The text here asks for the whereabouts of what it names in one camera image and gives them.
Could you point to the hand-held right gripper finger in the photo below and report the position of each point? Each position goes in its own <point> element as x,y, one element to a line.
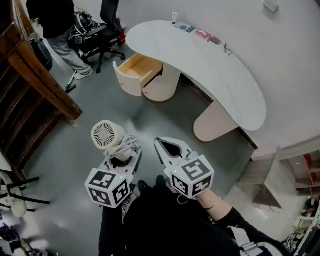
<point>162,155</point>
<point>183,146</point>

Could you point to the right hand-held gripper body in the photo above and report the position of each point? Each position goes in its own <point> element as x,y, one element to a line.
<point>192,175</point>

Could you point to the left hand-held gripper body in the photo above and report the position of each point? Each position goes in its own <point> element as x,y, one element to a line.
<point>107,185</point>

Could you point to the cream hair dryer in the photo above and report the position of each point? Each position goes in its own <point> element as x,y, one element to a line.
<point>106,133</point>

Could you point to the large wooden drawer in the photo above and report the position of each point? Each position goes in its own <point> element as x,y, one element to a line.
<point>137,68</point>

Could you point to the person's left forearm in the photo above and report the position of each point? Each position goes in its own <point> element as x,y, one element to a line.
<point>111,230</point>

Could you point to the person's right forearm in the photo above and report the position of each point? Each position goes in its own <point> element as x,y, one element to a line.
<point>225,212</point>

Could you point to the white curved desk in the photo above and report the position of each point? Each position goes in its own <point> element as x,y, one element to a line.
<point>195,67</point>

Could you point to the person's right black shoe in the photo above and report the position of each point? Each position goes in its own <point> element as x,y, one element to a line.
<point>160,180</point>

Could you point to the person's black shoe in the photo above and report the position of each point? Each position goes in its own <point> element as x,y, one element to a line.
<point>142,186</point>
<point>160,180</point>

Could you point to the person's left black shoe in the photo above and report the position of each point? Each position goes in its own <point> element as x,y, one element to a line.
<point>142,186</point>

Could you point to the person's legs black trousers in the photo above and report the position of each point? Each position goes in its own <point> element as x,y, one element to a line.
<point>170,220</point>

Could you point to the vacuum cleaner wand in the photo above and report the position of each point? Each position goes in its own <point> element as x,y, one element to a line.
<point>71,82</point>

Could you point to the grey wooden shelf unit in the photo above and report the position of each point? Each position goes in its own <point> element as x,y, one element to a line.
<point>282,175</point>

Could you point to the white chair black legs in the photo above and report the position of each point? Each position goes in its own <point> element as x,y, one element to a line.
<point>15,197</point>

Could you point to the dark wooden furniture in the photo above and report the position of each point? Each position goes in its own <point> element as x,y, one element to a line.
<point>27,95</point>

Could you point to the black eyelash curler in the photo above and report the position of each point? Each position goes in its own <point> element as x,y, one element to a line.
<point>227,49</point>

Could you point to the red packet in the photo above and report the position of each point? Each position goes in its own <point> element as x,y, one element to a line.
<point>202,34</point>

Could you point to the blue card packet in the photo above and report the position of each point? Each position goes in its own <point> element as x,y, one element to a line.
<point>185,27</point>

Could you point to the black bin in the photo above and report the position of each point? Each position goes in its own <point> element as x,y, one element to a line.
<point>41,55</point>

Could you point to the red can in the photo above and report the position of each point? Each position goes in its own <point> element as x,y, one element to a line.
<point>122,36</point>

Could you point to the white cosmetic tube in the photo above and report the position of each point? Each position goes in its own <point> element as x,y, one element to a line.
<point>174,18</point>

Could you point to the black office chair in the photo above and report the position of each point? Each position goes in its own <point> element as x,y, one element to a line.
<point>110,27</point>

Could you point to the black helmet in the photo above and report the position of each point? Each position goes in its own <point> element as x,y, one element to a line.
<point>83,20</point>

